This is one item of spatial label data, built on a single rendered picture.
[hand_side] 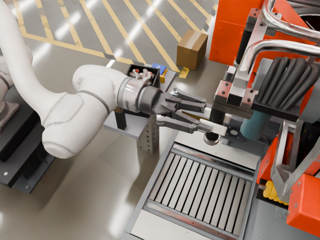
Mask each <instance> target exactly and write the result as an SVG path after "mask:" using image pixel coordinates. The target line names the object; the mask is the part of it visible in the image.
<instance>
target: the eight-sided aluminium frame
mask: <svg viewBox="0 0 320 240"><path fill-rule="evenodd" d="M306 61H307V63H308V64H309V65H311V64H313V65H317V66H318V67H319V68H320V61H319V62H317V61H315V58H312V57H307V58H306ZM303 123H304V121H303V120H299V119H297V121H296V122H292V121H289V120H285V119H282V121H281V124H280V128H279V131H280V133H279V137H278V142H277V147H276V151H275V156H274V161H273V165H272V167H271V171H270V179H272V181H273V184H274V187H275V189H276V192H277V197H278V198H279V199H280V200H281V201H283V202H285V203H288V204H289V201H290V191H291V187H292V186H293V185H294V184H295V183H296V182H297V180H298V179H299V178H300V177H301V176H302V175H303V174H308V175H311V176H313V175H314V174H315V173H316V172H317V171H318V170H319V169H320V136H319V138H318V140H317V142H316V144H315V146H314V147H313V149H312V150H311V151H310V152H309V154H308V155H307V156H306V157H305V159H304V160H303V161H302V162H301V164H300V165H299V166H298V167H297V168H296V162H297V155H298V149H299V142H300V134H301V130H302V127H303ZM287 133H289V134H292V138H291V142H290V148H289V153H288V159H287V165H285V164H282V160H283V154H284V149H285V144H286V138H287ZM315 177H316V178H319V179H320V171H319V172H318V173H317V175H316V176H315Z"/></svg>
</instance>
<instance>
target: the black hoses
mask: <svg viewBox="0 0 320 240"><path fill-rule="evenodd" d="M286 68H287V69H286ZM285 69H286V71H285ZM284 71H285V73H284ZM283 73H284V74H283ZM319 77H320V68H319V67H318V66H317V65H313V64H311V65H309V64H308V63H307V61H306V60H305V59H304V58H301V57H299V58H297V59H296V58H292V59H289V58H288V57H283V58H282V57H275V59H274V60H273V62H272V64H271V66H270V68H269V70H268V72H267V74H266V76H265V78H264V80H263V83H262V85H261V87H260V90H259V92H258V94H255V96H254V98H253V101H252V104H251V108H250V109H252V110H256V111H259V112H262V113H266V114H269V115H272V116H275V117H278V118H282V119H285V120H289V121H292V122H296V121H297V119H298V118H299V116H300V107H299V106H296V105H295V104H296V103H297V102H298V101H299V100H300V99H301V98H302V97H303V96H304V95H305V94H306V93H307V92H308V91H309V89H310V88H311V87H312V86H313V85H314V84H315V83H316V81H317V80H318V79H319Z"/></svg>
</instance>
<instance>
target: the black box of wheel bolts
mask: <svg viewBox="0 0 320 240"><path fill-rule="evenodd" d="M125 75H127V76H129V77H133V78H135V79H138V80H141V81H145V82H147V83H148V85H149V86H152V87H155V88H158V89H159V88H160V69H158V68H153V67H148V66H142V65H137V64H130V66H129V68H128V70H127V72H126V74H125ZM124 111H125V113H126V114H130V115H135V116H140V117H145V118H149V116H150V115H149V114H147V113H144V112H141V111H140V112H138V113H135V112H133V111H130V110H127V109H124Z"/></svg>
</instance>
